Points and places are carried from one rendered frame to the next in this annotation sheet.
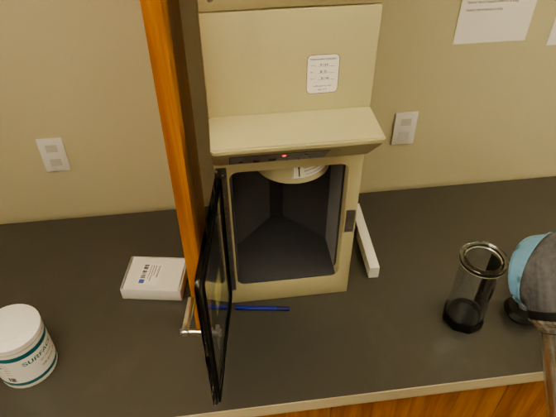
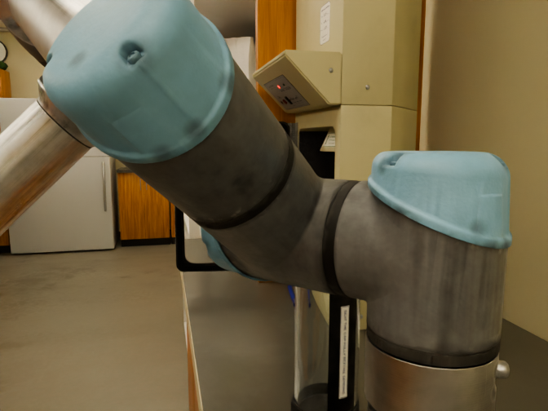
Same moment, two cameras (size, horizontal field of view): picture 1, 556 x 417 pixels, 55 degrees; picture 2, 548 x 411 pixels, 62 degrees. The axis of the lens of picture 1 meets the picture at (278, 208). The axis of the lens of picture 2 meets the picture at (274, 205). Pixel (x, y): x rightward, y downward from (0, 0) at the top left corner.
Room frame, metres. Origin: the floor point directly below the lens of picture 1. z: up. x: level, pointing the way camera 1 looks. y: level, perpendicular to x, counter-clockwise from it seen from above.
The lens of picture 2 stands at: (0.70, -1.08, 1.34)
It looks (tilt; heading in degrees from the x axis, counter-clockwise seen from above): 8 degrees down; 84
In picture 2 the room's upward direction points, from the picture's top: straight up
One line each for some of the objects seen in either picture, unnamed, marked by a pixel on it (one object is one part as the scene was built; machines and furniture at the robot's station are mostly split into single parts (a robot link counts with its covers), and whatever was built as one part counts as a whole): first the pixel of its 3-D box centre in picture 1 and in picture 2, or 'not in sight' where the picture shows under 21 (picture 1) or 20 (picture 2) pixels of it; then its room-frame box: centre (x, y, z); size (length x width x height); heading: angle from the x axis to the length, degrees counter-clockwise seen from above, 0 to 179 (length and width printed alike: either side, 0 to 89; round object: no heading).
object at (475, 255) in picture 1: (472, 287); (326, 340); (0.84, -0.47, 1.06); 0.11 x 0.11 x 0.21
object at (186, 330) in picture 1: (196, 317); not in sight; (0.65, 0.16, 1.20); 0.10 x 0.05 x 0.03; 178
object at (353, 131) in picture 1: (294, 149); (290, 86); (0.85, -0.03, 1.46); 0.32 x 0.12 x 0.10; 97
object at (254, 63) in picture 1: (281, 151); (364, 147); (1.03, -0.01, 1.33); 0.32 x 0.25 x 0.77; 97
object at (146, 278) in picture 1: (155, 277); not in sight; (0.96, 0.33, 0.96); 0.16 x 0.12 x 0.04; 87
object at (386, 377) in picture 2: not in sight; (433, 374); (0.82, -0.83, 1.20); 0.08 x 0.08 x 0.05
